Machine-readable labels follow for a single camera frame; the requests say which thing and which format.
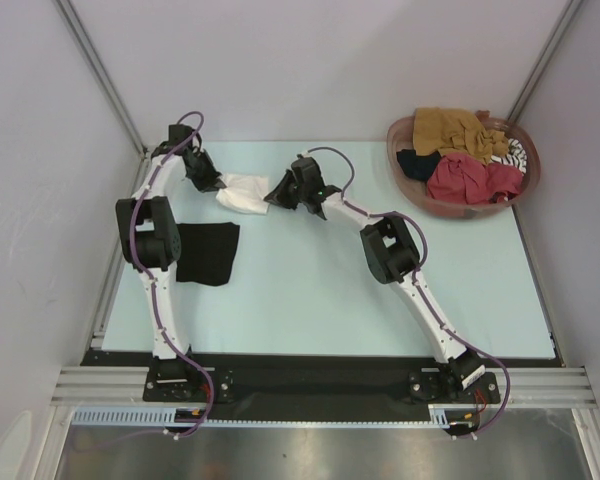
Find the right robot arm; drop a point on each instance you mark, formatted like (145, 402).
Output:
(393, 259)

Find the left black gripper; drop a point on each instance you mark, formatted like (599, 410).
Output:
(203, 173)

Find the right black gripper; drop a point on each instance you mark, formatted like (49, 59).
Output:
(291, 185)

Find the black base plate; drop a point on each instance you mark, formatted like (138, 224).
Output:
(323, 389)

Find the right grey cable duct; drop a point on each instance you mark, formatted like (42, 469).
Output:
(452, 415)

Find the striped tank top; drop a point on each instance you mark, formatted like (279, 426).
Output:
(516, 156)

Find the aluminium frame rail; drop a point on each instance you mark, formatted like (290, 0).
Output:
(530, 387)

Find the white tank top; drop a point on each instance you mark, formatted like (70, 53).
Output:
(244, 194)

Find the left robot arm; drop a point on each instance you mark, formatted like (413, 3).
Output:
(151, 243)

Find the grey cable duct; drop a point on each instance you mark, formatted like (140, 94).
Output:
(452, 415)
(137, 416)

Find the left grey cable duct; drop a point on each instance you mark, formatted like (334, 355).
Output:
(137, 416)

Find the pink laundry basket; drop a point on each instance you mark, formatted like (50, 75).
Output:
(399, 136)

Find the red tank top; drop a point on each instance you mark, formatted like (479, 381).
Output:
(461, 179)

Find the black tank top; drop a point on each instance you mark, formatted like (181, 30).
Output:
(207, 254)

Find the mustard tank top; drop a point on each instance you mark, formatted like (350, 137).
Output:
(446, 131)

